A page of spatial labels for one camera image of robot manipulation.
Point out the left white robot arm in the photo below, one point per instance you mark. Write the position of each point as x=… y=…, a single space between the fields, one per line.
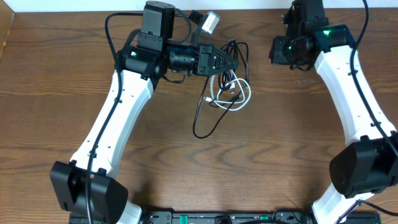
x=87 y=185

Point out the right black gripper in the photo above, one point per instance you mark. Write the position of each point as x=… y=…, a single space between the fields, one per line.
x=275 y=54

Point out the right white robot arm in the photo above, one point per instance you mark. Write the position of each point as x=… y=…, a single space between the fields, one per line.
x=368 y=164

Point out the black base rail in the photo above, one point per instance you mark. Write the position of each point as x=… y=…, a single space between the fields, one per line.
x=283 y=215

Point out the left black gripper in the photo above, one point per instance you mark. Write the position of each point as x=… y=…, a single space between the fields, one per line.
x=203 y=59

